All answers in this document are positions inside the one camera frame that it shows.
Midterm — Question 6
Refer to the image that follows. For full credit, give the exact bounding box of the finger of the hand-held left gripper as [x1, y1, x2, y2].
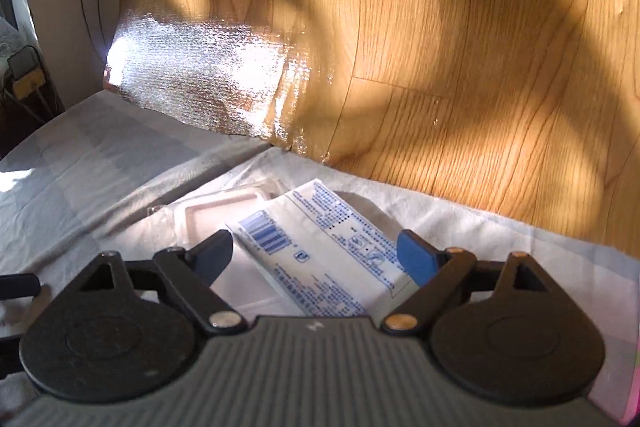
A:
[0, 273, 42, 300]
[0, 336, 23, 380]

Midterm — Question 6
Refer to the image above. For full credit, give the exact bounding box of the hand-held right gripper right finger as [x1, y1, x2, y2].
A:
[381, 229, 556, 335]

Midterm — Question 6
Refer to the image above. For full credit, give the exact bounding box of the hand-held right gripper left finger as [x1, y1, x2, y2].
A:
[75, 229, 248, 335]

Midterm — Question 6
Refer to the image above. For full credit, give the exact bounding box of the white printed packet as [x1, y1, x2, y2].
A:
[225, 178, 421, 319]

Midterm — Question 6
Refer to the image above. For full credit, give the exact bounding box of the clear plastic blister pack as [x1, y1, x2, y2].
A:
[147, 177, 296, 315]

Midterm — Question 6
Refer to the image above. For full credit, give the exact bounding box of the wood-grain vinyl sheet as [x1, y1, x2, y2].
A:
[102, 0, 640, 253]

